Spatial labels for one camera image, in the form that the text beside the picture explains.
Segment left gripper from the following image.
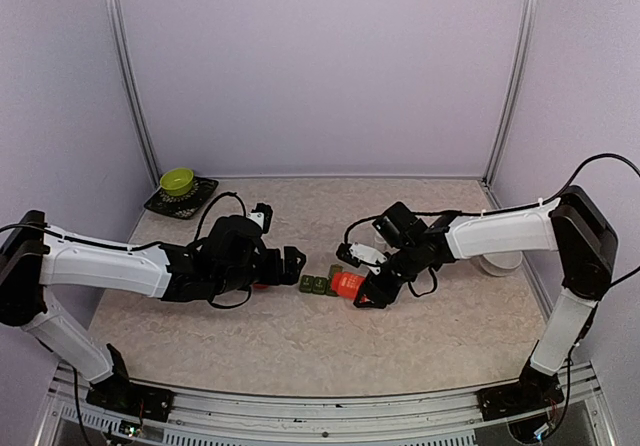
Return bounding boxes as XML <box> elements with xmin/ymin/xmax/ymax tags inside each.
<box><xmin>214</xmin><ymin>246</ymin><xmax>307</xmax><ymax>295</ymax></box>

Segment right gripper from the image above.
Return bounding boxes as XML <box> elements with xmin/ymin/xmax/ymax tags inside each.
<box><xmin>353</xmin><ymin>243</ymin><xmax>422</xmax><ymax>309</ymax></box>

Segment red pill bottle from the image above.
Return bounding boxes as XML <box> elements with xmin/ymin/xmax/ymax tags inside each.
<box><xmin>331</xmin><ymin>272</ymin><xmax>365</xmax><ymax>300</ymax></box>

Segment green pill organizer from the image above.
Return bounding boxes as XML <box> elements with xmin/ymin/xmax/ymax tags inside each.
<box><xmin>298</xmin><ymin>264</ymin><xmax>344</xmax><ymax>297</ymax></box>

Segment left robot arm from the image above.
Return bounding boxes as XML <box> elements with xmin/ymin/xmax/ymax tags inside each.
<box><xmin>1</xmin><ymin>203</ymin><xmax>306</xmax><ymax>411</ymax></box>

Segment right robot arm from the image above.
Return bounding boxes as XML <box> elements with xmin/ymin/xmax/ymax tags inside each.
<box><xmin>336</xmin><ymin>181</ymin><xmax>639</xmax><ymax>410</ymax></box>

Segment small white pill bottle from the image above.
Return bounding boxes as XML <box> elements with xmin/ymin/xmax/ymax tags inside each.
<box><xmin>374</xmin><ymin>231</ymin><xmax>388</xmax><ymax>252</ymax></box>

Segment black square tray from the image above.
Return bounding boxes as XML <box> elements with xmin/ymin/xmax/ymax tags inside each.
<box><xmin>144</xmin><ymin>177</ymin><xmax>219</xmax><ymax>220</ymax></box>

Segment white bowl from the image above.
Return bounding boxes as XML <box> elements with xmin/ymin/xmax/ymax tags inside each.
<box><xmin>478</xmin><ymin>251</ymin><xmax>523</xmax><ymax>277</ymax></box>

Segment lime green bowl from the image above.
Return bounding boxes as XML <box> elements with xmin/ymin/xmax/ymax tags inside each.
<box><xmin>160</xmin><ymin>168</ymin><xmax>195</xmax><ymax>197</ymax></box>

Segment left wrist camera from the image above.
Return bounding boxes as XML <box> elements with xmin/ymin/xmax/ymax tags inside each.
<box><xmin>247</xmin><ymin>203</ymin><xmax>273</xmax><ymax>234</ymax></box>

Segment front aluminium rail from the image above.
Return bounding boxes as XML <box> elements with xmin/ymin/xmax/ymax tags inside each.
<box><xmin>34</xmin><ymin>363</ymin><xmax>616</xmax><ymax>446</ymax></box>

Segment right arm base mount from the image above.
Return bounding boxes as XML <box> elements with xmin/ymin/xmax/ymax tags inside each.
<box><xmin>476</xmin><ymin>382</ymin><xmax>565</xmax><ymax>421</ymax></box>

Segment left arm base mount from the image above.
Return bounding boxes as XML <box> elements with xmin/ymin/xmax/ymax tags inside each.
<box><xmin>86</xmin><ymin>383</ymin><xmax>174</xmax><ymax>423</ymax></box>

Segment left aluminium frame post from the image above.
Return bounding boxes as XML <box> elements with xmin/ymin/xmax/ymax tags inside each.
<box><xmin>105</xmin><ymin>0</ymin><xmax>161</xmax><ymax>187</ymax></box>

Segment aluminium frame post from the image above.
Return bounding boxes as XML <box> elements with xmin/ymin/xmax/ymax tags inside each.
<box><xmin>483</xmin><ymin>0</ymin><xmax>538</xmax><ymax>189</ymax></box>
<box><xmin>105</xmin><ymin>0</ymin><xmax>161</xmax><ymax>187</ymax></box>

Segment right aluminium frame post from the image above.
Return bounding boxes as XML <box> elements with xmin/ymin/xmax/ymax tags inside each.
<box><xmin>483</xmin><ymin>0</ymin><xmax>538</xmax><ymax>189</ymax></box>

